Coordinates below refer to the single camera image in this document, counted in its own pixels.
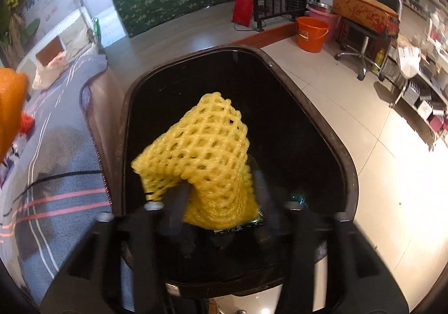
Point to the white bag on cart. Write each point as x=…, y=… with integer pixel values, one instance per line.
x=408, y=62

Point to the green bottle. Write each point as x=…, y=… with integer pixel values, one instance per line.
x=96, y=30

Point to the yellow bottle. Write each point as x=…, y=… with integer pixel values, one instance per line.
x=378, y=58

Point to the orange patterned cushion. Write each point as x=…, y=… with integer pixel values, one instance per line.
x=364, y=13

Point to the white product cart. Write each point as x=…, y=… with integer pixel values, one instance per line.
x=423, y=90

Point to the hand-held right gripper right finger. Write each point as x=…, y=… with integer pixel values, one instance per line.
x=297, y=251

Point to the metal basin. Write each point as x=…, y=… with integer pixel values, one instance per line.
x=320, y=6

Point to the red bag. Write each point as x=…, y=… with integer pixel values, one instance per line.
x=242, y=9

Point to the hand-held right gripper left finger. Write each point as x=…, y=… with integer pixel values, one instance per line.
x=175, y=209

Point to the orange bucket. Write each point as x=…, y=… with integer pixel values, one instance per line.
x=311, y=37

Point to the cardboard box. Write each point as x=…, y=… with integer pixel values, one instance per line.
x=49, y=48

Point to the swivel stool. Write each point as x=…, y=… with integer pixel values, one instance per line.
x=360, y=48

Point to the brown bed mat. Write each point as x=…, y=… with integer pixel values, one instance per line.
x=101, y=107

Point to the dark brown trash bin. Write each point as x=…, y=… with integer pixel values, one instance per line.
x=297, y=118

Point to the red foam net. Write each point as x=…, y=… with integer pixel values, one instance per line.
x=26, y=123

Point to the white plastic bag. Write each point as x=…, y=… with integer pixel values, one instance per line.
x=49, y=70

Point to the pink plastic basin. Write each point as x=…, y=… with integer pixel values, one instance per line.
x=330, y=21

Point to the grey striped blanket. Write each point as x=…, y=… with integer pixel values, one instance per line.
x=59, y=167

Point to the yellow foam fruit net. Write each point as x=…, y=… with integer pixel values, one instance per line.
x=199, y=146

